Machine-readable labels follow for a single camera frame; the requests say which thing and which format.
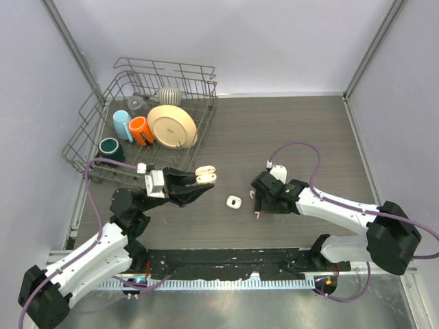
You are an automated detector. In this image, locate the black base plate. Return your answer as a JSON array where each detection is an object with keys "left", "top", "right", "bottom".
[{"left": 123, "top": 248, "right": 351, "bottom": 281}]

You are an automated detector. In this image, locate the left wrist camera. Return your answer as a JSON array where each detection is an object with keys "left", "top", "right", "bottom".
[{"left": 137, "top": 163, "right": 165, "bottom": 199}]

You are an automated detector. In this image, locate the pink earbud case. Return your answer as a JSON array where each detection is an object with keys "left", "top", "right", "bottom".
[{"left": 195, "top": 165, "right": 217, "bottom": 184}]

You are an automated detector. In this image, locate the grey wire dish rack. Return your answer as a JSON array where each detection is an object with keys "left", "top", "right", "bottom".
[{"left": 62, "top": 58, "right": 217, "bottom": 188}]

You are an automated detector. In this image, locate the striped ceramic cup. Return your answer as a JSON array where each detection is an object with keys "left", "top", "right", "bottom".
[{"left": 153, "top": 86, "right": 182, "bottom": 106}]

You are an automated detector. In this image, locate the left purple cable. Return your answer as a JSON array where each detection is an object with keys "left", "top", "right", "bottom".
[{"left": 17, "top": 158, "right": 172, "bottom": 329}]

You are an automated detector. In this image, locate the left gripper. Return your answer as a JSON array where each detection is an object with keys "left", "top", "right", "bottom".
[{"left": 138, "top": 167, "right": 213, "bottom": 213}]

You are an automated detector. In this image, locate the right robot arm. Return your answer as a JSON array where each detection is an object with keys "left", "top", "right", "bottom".
[{"left": 250, "top": 171, "right": 421, "bottom": 276}]

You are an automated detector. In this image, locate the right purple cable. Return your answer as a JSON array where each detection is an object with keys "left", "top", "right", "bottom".
[{"left": 269, "top": 142, "right": 439, "bottom": 260}]

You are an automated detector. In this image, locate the clear glass cup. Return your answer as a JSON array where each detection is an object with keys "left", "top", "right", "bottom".
[{"left": 127, "top": 95, "right": 143, "bottom": 110}]

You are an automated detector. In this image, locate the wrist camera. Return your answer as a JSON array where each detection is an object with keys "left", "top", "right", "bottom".
[
  {"left": 266, "top": 160, "right": 287, "bottom": 184},
  {"left": 137, "top": 163, "right": 165, "bottom": 199}
]

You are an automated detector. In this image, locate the light blue mug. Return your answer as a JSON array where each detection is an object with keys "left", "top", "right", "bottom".
[{"left": 112, "top": 110, "right": 134, "bottom": 143}]

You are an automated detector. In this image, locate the purple cable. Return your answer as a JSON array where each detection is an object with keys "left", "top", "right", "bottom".
[
  {"left": 17, "top": 158, "right": 172, "bottom": 329},
  {"left": 269, "top": 142, "right": 439, "bottom": 260}
]

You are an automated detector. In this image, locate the orange mug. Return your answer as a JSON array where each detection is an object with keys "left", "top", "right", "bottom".
[{"left": 128, "top": 117, "right": 155, "bottom": 147}]

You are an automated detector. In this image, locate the dark green mug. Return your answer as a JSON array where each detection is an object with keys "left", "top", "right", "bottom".
[{"left": 98, "top": 137, "right": 126, "bottom": 162}]

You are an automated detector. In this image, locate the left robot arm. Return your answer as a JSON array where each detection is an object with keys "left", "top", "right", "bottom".
[{"left": 18, "top": 164, "right": 217, "bottom": 328}]

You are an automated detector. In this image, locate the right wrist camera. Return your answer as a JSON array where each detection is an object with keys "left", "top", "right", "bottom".
[{"left": 266, "top": 160, "right": 287, "bottom": 184}]

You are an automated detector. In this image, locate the slotted cable duct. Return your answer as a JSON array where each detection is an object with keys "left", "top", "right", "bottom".
[{"left": 94, "top": 276, "right": 315, "bottom": 291}]

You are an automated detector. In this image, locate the white earbud charging case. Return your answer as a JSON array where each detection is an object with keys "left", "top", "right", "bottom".
[{"left": 226, "top": 195, "right": 242, "bottom": 210}]

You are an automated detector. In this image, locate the beige plate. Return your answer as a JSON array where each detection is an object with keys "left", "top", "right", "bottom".
[{"left": 147, "top": 105, "right": 198, "bottom": 149}]

